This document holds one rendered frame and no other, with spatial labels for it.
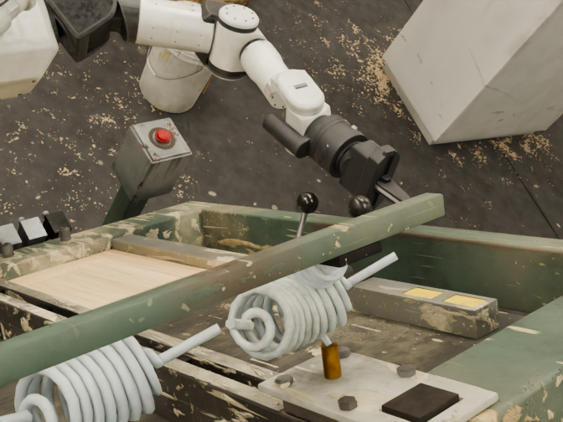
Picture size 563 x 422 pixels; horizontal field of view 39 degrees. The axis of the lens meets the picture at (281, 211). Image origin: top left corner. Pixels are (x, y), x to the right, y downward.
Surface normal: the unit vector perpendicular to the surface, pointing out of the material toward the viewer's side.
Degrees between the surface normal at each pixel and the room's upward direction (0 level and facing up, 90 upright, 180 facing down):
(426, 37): 90
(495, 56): 90
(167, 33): 78
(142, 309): 39
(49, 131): 0
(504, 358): 51
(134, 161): 90
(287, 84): 23
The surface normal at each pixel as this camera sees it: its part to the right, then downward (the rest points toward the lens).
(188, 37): 0.14, 0.67
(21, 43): 0.59, -0.20
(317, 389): -0.14, -0.97
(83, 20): 0.28, -0.16
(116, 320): 0.65, 0.07
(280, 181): 0.42, -0.55
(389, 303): -0.75, 0.24
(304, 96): 0.04, -0.69
